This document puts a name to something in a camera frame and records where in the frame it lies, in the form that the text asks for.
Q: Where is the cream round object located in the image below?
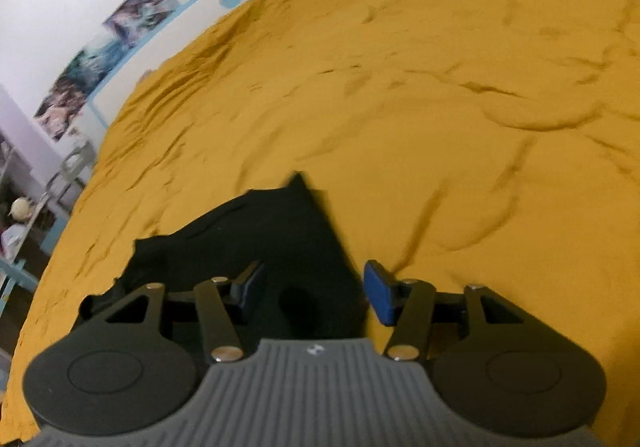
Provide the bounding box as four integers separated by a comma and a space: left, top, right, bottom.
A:
9, 197, 34, 222

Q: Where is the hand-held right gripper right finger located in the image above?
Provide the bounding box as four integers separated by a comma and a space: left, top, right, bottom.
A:
363, 259, 532, 362

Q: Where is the mustard yellow blanket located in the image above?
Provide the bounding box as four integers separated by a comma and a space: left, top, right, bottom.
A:
0, 0, 640, 447

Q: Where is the wall poster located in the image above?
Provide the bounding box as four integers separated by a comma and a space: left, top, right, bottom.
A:
61, 34, 135, 95
34, 79, 93, 142
102, 0, 181, 48

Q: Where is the grey metal frame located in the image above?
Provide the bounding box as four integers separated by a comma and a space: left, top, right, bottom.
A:
44, 141, 97, 220

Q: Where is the cluttered shelf unit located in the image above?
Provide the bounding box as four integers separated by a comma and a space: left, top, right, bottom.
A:
0, 84, 66, 278

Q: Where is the white headboard with blue frame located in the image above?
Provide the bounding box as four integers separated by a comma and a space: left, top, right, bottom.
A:
90, 0, 341, 130

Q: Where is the black cloth garment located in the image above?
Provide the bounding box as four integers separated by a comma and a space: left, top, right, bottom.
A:
77, 171, 372, 343

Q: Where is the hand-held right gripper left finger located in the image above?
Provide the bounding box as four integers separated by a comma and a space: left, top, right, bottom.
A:
106, 260, 266, 363

